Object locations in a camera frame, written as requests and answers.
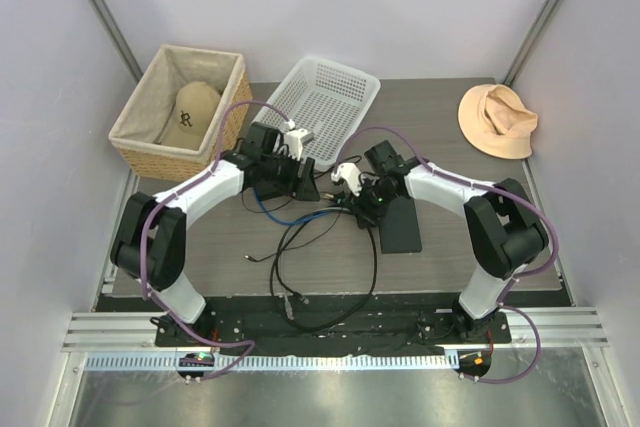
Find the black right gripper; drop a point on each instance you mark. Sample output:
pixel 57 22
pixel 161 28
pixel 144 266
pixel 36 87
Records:
pixel 372 214

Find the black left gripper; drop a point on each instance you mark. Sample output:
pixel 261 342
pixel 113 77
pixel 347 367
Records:
pixel 304 187

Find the black network switch box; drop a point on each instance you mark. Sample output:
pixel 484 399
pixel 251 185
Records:
pixel 399 230

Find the white plastic mesh basket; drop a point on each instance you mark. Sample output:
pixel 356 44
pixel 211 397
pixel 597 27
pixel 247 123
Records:
pixel 326 98

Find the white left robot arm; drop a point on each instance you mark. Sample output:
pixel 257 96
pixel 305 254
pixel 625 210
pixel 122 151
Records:
pixel 150 244

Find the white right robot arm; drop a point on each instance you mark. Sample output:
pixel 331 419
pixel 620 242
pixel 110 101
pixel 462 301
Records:
pixel 505 234

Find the black power adapter brick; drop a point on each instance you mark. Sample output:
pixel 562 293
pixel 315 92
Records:
pixel 270 190

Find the beige baseball cap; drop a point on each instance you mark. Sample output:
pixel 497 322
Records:
pixel 194 109

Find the wicker basket with liner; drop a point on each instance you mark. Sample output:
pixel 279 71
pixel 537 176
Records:
pixel 137 131

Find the peach bucket hat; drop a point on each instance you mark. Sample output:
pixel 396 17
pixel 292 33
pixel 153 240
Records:
pixel 494 120

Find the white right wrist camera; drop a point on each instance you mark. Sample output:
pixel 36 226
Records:
pixel 348 174

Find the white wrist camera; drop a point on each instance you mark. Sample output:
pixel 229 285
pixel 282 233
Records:
pixel 348 174
pixel 296 138

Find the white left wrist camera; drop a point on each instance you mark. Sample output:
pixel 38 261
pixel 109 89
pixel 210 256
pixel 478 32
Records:
pixel 296 138

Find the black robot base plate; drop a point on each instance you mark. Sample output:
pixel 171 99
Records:
pixel 333 325

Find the white slotted cable duct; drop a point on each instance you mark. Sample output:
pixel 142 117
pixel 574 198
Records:
pixel 195 362

